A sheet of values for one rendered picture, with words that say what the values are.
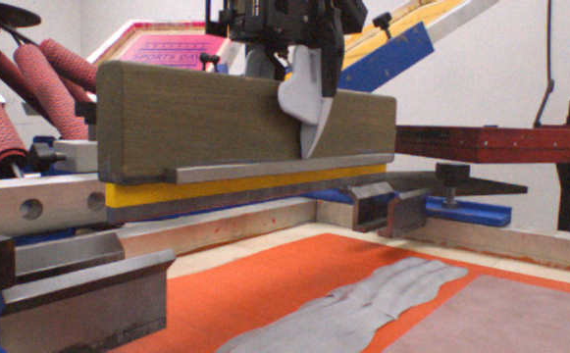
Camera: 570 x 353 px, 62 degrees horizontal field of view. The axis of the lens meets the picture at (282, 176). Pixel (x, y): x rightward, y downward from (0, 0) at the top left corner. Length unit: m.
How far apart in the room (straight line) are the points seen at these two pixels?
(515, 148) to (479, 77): 1.15
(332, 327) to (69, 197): 0.31
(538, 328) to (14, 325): 0.36
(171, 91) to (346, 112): 0.21
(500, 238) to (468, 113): 1.86
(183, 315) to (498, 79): 2.16
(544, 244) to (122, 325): 0.47
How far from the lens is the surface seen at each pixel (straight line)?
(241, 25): 0.38
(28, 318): 0.27
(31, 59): 0.98
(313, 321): 0.37
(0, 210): 0.51
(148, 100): 0.30
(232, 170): 0.33
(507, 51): 2.43
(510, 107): 2.40
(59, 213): 0.54
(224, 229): 0.58
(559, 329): 0.44
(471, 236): 0.63
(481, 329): 0.41
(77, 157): 0.60
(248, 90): 0.36
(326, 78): 0.39
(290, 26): 0.37
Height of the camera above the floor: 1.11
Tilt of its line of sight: 7 degrees down
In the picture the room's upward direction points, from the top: 2 degrees clockwise
